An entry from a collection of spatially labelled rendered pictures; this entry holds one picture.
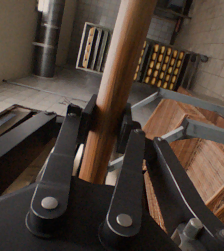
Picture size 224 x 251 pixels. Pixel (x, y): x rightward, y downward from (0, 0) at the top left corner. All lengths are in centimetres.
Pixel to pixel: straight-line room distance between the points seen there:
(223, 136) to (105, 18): 478
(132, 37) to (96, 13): 509
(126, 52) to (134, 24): 2
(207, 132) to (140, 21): 50
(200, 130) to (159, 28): 472
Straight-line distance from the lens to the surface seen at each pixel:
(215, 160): 109
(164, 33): 525
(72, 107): 16
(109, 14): 522
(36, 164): 122
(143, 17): 18
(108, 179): 125
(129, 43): 17
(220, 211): 72
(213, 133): 64
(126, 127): 16
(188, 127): 60
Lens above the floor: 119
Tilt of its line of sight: 3 degrees down
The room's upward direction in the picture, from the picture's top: 76 degrees counter-clockwise
